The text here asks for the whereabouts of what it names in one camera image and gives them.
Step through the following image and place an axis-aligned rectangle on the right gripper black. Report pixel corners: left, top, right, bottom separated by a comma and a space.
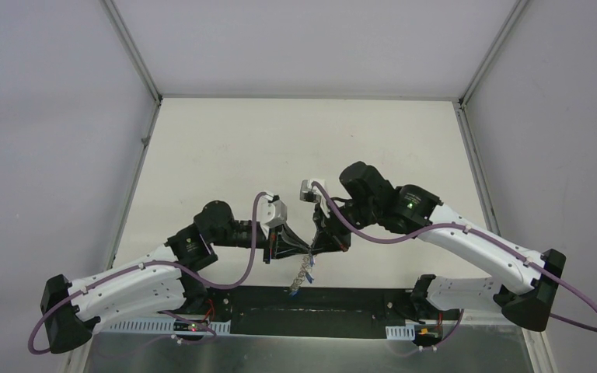
310, 197, 379, 255

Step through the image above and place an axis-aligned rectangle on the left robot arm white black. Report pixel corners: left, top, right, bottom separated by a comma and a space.
29, 195, 312, 354

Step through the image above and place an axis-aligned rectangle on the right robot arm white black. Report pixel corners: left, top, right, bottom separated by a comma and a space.
300, 162, 566, 332

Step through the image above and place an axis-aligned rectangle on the left electronics board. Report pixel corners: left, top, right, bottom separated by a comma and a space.
173, 320, 210, 333

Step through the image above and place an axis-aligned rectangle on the electronics board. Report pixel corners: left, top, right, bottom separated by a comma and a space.
173, 320, 210, 333
415, 325, 443, 341

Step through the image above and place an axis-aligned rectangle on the right electronics board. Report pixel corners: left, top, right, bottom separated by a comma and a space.
415, 325, 443, 341

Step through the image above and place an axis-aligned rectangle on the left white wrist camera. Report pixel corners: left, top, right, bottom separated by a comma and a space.
257, 192, 288, 231

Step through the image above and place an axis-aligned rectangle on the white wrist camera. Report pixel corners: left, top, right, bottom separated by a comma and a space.
257, 192, 288, 231
299, 179, 330, 218

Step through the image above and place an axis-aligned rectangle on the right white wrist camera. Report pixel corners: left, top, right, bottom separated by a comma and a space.
299, 179, 330, 218

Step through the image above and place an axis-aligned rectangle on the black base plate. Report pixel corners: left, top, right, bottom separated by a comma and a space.
174, 286, 460, 340

